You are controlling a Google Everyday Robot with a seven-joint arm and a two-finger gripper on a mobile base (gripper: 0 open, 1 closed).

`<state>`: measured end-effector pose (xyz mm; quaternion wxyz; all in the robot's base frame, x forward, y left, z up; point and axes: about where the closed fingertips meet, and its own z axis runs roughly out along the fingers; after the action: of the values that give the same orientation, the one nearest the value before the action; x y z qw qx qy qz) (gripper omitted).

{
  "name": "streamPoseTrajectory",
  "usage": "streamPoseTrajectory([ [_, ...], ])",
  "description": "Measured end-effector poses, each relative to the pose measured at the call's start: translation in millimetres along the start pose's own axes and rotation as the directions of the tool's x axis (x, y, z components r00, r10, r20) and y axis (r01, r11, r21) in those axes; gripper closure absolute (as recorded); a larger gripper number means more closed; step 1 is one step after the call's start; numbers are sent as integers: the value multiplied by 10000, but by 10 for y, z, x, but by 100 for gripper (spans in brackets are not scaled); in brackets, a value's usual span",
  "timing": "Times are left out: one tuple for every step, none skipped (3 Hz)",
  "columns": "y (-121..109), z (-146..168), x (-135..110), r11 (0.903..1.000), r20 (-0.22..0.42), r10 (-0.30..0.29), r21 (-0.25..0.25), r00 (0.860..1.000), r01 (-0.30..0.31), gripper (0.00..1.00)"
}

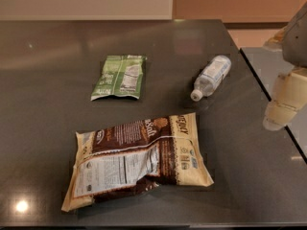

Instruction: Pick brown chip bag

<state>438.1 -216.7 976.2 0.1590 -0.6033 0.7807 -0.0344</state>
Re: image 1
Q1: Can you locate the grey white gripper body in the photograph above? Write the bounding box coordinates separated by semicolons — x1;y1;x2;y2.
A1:
282;2;307;67

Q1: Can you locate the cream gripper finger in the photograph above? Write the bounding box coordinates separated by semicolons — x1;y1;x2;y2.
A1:
263;28;286;52
263;67;307;131

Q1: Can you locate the brown chip bag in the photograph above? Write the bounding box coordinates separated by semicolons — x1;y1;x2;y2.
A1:
61;113;213;212

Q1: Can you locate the green snack bag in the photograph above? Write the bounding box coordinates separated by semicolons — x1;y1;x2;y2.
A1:
90;55;147;101

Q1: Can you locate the grey side table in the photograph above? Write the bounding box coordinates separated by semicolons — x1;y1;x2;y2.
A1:
240;47;307;160

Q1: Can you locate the clear plastic water bottle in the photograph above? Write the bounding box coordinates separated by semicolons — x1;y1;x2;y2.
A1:
190;56;231;102

